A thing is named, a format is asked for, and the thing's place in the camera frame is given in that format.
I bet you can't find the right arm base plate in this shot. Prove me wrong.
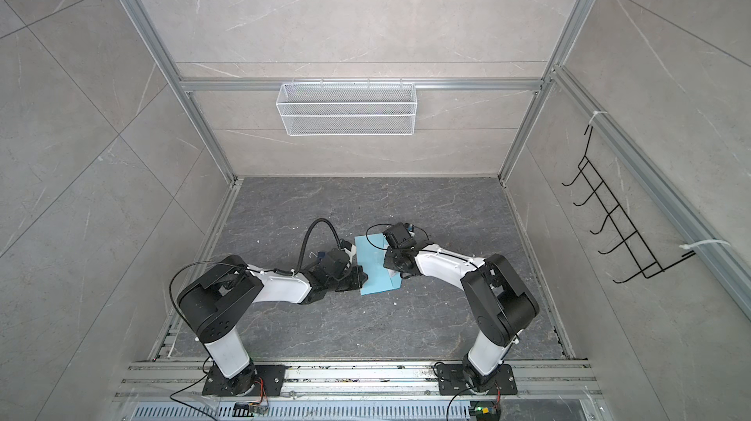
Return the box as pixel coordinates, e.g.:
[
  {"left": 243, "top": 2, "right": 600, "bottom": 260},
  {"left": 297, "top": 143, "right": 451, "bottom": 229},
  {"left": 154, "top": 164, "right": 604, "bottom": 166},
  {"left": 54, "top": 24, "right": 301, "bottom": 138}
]
[{"left": 431, "top": 362, "right": 518, "bottom": 396}]

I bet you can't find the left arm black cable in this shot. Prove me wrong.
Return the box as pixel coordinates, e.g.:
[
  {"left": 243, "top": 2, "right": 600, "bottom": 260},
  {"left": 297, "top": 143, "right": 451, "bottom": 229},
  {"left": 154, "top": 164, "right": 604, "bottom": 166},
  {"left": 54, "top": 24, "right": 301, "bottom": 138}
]
[{"left": 295, "top": 218, "right": 344, "bottom": 274}]

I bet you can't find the white wire mesh basket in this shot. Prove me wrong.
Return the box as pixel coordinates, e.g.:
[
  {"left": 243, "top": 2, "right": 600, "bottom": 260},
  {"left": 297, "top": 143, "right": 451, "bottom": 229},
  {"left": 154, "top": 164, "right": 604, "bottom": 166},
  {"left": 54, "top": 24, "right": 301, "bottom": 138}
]
[{"left": 276, "top": 82, "right": 419, "bottom": 137}]

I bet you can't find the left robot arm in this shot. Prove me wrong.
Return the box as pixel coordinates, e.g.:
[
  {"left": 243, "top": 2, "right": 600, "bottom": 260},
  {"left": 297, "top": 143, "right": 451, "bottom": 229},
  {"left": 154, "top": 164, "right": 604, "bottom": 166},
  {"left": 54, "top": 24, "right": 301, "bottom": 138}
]
[{"left": 175, "top": 243, "right": 368, "bottom": 380}]

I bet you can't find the black wire hook rack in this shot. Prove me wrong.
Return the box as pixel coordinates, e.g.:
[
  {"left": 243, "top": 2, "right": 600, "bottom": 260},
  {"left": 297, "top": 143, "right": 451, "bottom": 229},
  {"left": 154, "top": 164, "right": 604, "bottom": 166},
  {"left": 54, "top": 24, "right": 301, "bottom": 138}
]
[{"left": 561, "top": 126, "right": 696, "bottom": 284}]

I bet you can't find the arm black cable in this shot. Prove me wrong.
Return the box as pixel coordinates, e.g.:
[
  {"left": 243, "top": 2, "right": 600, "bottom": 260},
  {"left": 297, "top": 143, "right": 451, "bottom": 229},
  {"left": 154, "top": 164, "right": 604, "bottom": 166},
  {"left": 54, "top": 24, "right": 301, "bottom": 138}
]
[
  {"left": 365, "top": 222, "right": 394, "bottom": 252},
  {"left": 295, "top": 218, "right": 344, "bottom": 274}
]

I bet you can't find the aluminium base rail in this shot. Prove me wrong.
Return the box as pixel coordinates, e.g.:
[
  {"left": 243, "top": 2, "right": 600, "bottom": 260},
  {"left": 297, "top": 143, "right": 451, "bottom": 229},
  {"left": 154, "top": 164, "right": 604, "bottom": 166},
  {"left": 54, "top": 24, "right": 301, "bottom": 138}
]
[{"left": 107, "top": 358, "right": 612, "bottom": 420}]

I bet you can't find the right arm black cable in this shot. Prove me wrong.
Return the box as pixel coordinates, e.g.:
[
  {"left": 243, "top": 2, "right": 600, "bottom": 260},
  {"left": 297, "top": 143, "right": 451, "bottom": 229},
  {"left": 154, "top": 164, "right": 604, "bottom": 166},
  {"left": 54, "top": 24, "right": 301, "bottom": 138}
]
[{"left": 365, "top": 222, "right": 394, "bottom": 252}]

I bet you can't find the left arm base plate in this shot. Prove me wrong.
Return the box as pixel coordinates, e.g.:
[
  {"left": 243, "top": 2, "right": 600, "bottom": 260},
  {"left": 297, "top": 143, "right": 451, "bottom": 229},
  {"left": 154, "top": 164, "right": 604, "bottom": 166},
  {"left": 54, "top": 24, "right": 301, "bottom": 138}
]
[{"left": 201, "top": 364, "right": 287, "bottom": 398}]

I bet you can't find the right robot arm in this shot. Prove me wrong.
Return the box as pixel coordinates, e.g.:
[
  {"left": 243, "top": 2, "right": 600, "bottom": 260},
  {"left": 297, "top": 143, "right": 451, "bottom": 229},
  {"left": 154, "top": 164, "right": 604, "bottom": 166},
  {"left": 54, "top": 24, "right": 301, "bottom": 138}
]
[{"left": 383, "top": 223, "right": 540, "bottom": 387}]

